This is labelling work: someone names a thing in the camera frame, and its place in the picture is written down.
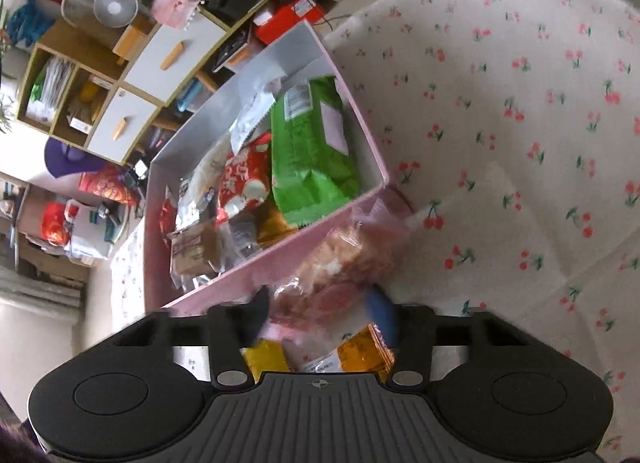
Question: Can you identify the white drawer with wooden handle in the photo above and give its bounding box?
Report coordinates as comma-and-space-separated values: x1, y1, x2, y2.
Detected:
85, 88, 161, 164
122, 23, 228, 104

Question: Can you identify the pink cardboard box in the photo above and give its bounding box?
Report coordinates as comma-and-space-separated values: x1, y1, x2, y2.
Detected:
144, 19, 390, 316

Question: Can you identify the grey wire fan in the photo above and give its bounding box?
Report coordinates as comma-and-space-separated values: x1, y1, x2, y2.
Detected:
61, 0, 103, 29

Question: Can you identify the blue cloth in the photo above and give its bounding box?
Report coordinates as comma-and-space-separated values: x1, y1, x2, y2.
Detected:
7, 0, 56, 49

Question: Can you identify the cherry print tablecloth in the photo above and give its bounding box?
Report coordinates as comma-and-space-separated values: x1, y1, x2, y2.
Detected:
110, 0, 640, 463

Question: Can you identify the silver white snack packet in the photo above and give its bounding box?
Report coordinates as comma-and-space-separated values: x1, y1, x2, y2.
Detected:
230, 88, 281, 151

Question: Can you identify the clear pink cracker packet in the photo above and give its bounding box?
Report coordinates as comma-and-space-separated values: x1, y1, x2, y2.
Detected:
267, 193, 416, 329

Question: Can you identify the clear rice cracker packet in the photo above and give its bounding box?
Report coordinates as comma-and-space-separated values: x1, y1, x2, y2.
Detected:
175, 136, 236, 231

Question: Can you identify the yellow snack packet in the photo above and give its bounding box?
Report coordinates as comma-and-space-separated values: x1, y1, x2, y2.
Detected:
242, 338, 292, 384

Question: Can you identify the gold snack packet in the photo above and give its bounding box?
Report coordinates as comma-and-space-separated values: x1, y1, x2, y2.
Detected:
255, 198, 301, 246

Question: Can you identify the orange packet with white end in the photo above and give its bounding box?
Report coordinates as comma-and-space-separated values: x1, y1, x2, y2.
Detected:
297, 324, 396, 374

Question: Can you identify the black box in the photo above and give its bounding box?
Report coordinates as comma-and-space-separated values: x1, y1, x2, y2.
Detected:
212, 28, 253, 71

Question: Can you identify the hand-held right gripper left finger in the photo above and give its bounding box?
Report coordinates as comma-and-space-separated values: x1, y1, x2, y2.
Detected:
112, 285, 271, 389

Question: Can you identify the red patterned bag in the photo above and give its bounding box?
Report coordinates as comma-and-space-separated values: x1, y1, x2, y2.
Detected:
79, 168, 141, 206

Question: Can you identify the small red snack packet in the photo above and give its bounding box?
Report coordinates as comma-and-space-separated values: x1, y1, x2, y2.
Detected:
160, 198, 181, 249

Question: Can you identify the purple cap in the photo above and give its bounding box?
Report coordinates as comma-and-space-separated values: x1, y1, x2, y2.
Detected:
44, 138, 103, 179

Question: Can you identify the long wooden cabinet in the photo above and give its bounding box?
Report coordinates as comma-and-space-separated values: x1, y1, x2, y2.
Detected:
15, 0, 381, 166

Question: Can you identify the green snack packet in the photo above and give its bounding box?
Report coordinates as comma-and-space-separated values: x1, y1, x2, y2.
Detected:
270, 76, 361, 226

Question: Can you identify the brown snack packet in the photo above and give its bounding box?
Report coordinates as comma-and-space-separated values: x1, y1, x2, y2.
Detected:
170, 220, 226, 279

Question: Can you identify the red cardboard box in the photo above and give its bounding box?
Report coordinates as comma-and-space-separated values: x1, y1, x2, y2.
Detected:
254, 0, 328, 46

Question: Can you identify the white desk fan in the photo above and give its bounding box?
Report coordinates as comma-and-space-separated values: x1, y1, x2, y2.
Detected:
92, 0, 142, 26

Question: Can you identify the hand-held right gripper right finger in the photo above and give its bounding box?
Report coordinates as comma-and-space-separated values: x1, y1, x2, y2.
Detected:
365, 283, 531, 389

